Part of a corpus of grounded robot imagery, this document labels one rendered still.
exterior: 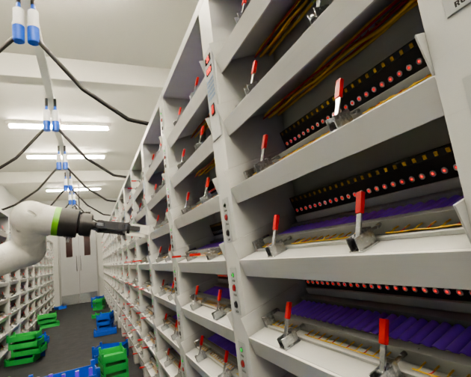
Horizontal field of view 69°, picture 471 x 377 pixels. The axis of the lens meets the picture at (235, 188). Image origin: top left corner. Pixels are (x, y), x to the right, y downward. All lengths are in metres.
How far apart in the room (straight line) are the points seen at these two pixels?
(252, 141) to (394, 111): 0.57
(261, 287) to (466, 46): 0.70
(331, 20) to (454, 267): 0.40
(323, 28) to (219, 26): 0.55
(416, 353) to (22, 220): 1.05
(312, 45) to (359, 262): 0.37
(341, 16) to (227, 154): 0.49
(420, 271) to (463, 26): 0.27
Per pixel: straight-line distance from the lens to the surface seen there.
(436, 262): 0.46
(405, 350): 0.61
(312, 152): 0.61
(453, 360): 0.57
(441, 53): 0.45
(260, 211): 0.95
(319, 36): 0.63
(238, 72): 1.06
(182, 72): 1.55
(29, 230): 1.21
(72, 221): 1.20
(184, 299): 1.59
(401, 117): 0.48
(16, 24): 2.43
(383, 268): 0.51
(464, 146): 0.42
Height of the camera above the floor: 0.96
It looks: 10 degrees up
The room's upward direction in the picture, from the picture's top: 7 degrees counter-clockwise
